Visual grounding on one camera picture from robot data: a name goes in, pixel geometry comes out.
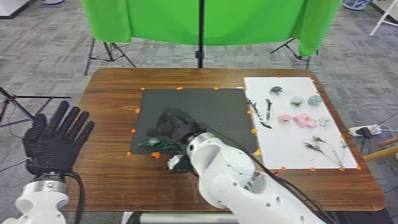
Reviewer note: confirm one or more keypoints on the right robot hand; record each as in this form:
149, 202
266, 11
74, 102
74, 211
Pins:
179, 128

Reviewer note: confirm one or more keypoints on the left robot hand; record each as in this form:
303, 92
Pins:
54, 146

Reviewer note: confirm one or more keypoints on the large pink flower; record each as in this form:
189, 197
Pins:
305, 121

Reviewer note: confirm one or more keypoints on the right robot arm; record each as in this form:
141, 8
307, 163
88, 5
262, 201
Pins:
237, 180

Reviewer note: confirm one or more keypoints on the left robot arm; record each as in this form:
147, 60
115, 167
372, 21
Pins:
37, 203

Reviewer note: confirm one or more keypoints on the green sprig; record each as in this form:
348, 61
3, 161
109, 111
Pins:
156, 143

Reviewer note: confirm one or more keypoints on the dark mat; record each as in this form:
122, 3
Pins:
202, 106

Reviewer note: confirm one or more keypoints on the black tripod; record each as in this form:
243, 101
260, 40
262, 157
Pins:
19, 106

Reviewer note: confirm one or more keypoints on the small pink flower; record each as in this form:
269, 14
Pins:
285, 118

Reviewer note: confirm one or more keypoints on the dark blue flower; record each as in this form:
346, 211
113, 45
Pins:
276, 89

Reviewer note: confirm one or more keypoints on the white sheet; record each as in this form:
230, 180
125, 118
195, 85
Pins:
296, 150

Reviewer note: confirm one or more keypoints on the pale green flower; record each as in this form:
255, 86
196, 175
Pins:
298, 101

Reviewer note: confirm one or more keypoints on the teal flower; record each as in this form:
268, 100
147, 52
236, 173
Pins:
316, 99

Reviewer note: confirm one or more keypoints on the bunch of green sprigs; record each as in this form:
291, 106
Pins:
321, 148

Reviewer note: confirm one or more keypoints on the white flower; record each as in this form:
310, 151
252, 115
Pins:
324, 121

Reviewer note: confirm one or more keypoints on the black stand pole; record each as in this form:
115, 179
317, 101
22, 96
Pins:
202, 33

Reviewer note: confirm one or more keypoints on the white power strip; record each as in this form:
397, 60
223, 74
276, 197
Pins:
363, 130

